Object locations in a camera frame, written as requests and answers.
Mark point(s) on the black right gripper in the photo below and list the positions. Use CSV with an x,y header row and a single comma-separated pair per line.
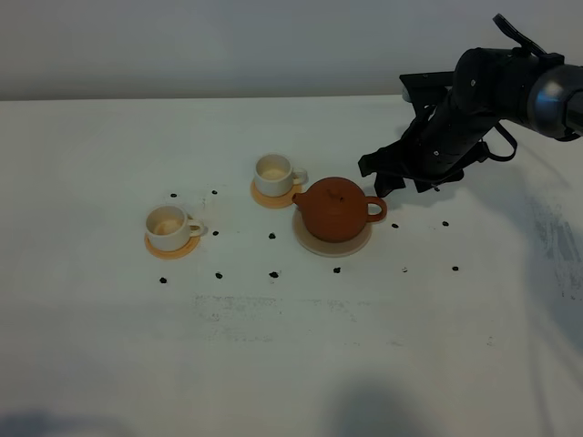
x,y
430,151

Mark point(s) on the brown clay teapot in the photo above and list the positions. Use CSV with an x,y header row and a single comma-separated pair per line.
x,y
336,210

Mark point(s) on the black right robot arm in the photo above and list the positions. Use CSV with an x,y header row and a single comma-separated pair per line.
x,y
538,92

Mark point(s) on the beige round teapot coaster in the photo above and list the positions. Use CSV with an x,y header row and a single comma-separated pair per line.
x,y
328,249

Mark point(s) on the white teacup far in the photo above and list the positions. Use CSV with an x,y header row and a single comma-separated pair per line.
x,y
275,176

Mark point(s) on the white teacup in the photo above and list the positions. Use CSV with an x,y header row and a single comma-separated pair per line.
x,y
170,228
275,176

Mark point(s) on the orange coaster far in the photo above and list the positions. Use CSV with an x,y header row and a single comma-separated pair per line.
x,y
283,201

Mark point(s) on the orange coaster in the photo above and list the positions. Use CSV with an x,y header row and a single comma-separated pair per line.
x,y
173,254
283,201

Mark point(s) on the orange coaster near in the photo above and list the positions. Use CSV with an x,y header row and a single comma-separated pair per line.
x,y
173,254

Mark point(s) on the white teacup near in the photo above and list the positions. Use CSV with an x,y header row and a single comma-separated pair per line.
x,y
170,228

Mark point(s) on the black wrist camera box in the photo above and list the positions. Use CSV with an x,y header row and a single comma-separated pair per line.
x,y
424,90

